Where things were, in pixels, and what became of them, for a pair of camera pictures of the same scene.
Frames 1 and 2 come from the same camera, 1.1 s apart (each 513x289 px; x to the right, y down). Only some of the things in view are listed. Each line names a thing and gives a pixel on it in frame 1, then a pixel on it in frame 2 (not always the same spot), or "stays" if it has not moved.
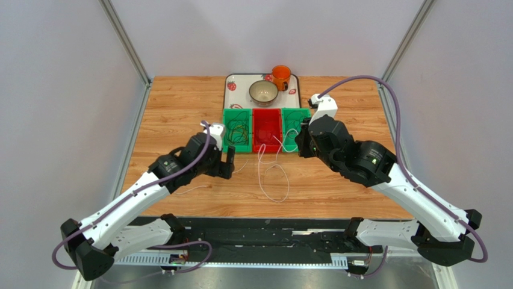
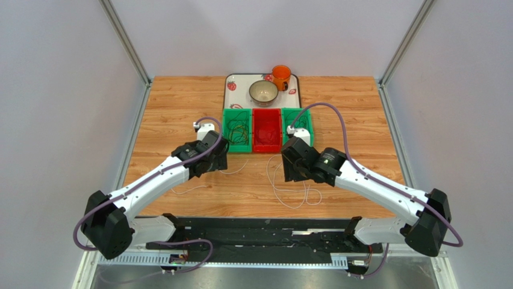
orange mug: [281, 76] stays
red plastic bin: [267, 130] stays
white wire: [279, 166] to [274, 189]
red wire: [265, 146] to [266, 136]
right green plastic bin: [291, 120] stays
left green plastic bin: [238, 130] stays
